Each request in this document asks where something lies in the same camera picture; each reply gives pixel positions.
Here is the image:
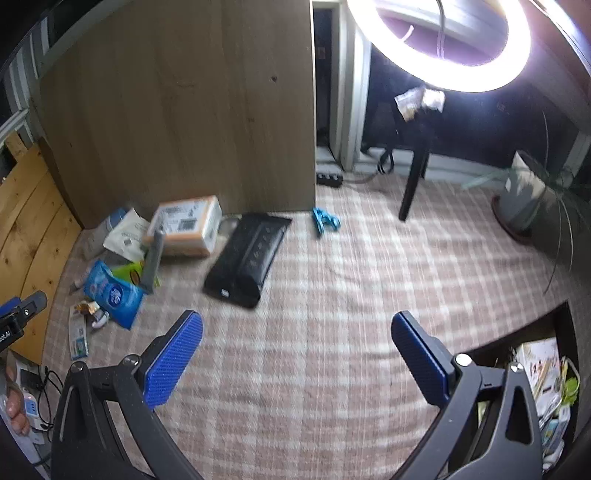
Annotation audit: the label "green packet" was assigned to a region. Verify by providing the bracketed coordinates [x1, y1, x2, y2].
[113, 261, 160, 292]

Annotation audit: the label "blue wet wipes packet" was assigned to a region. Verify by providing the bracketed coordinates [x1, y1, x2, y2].
[82, 260, 144, 330]

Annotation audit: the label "grey plastic stick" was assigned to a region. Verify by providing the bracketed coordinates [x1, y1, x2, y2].
[140, 230, 165, 295]

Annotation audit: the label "pink plaid desktop cloth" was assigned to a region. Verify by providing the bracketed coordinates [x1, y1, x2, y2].
[41, 173, 591, 480]

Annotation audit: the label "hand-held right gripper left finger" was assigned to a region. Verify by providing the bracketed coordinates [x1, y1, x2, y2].
[50, 309, 204, 480]

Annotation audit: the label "window with white frame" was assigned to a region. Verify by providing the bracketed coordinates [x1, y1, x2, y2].
[0, 25, 51, 155]

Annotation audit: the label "light wooden cabinet panel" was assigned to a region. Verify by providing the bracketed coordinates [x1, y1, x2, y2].
[39, 0, 318, 229]

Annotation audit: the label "white booklet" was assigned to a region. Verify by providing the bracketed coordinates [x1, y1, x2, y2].
[514, 337, 562, 409]

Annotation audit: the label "black leather pouch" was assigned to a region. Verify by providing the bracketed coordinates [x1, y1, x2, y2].
[203, 212, 293, 310]

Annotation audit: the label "black side table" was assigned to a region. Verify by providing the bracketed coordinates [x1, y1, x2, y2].
[369, 90, 446, 221]

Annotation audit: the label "rectangular box with white label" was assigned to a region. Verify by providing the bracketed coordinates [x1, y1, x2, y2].
[142, 195, 223, 258]

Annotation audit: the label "light blue plastic clip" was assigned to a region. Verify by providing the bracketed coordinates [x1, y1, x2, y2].
[312, 207, 342, 238]

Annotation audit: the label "crumpled white packets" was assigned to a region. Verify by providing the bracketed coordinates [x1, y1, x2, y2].
[394, 86, 447, 122]

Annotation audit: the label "potted green plant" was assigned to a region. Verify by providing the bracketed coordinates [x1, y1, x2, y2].
[491, 111, 591, 296]

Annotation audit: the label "orange pine wood board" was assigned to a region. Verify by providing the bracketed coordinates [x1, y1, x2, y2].
[0, 131, 84, 365]

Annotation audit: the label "white plastic packet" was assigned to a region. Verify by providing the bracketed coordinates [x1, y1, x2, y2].
[103, 208, 150, 265]

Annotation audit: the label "black storage box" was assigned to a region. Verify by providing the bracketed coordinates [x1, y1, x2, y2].
[465, 300, 581, 472]

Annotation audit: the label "white ring light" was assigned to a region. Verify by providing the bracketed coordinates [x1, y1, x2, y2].
[345, 0, 533, 94]

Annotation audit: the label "black power adapter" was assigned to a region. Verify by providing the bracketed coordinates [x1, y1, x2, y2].
[20, 368, 45, 391]

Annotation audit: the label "white door frame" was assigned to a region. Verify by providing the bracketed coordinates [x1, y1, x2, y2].
[313, 0, 373, 163]

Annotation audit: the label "black cables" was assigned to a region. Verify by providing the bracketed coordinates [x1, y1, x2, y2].
[33, 364, 66, 432]

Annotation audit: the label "printed paper leaflet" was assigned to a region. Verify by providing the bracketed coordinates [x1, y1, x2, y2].
[69, 304, 90, 361]

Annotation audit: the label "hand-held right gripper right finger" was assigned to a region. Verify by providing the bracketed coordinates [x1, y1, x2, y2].
[391, 310, 544, 480]

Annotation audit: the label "person's bare foot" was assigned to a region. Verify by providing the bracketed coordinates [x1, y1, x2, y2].
[0, 357, 32, 435]

